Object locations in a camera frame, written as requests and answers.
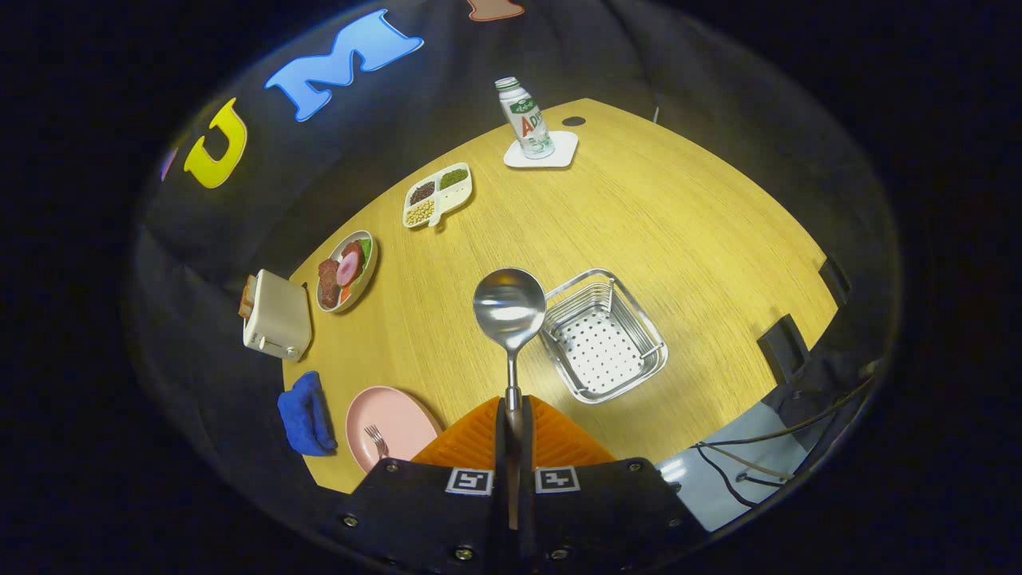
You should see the white square coaster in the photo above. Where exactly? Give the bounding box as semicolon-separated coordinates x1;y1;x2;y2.
503;131;579;169

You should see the large brown meat piece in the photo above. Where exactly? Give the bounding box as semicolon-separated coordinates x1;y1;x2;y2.
318;257;342;310

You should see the grey cable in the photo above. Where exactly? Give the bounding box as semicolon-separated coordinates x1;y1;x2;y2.
703;443;797;482

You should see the grey food plate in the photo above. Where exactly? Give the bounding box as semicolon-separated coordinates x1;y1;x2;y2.
315;230;379;314

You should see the white toaster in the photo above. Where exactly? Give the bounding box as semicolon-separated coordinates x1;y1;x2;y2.
243;269;313;363

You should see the metal wire basket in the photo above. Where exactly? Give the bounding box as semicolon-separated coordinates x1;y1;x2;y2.
539;268;669;404

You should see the white divided bean tray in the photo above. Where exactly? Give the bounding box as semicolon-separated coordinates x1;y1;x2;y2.
402;162;473;230

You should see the pink plate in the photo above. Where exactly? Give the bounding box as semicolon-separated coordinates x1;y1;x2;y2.
345;387;442;474

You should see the black cable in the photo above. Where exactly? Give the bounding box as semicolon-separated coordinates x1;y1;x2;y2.
695;375;877;448

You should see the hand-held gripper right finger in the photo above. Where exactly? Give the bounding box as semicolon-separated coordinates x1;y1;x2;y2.
517;395;707;574

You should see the white bottle with green label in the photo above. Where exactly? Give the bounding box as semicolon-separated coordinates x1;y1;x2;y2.
494;77;556;160

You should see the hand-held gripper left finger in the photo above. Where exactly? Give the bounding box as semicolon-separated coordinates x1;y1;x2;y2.
339;397;512;575

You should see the metal spoon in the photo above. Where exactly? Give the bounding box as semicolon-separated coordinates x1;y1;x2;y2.
473;268;548;529

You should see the black table clamp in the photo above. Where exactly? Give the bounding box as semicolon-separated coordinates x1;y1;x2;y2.
818;254;853;308
756;314;813;384

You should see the blue towel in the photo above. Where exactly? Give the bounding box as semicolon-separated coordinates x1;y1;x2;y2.
277;371;338;458

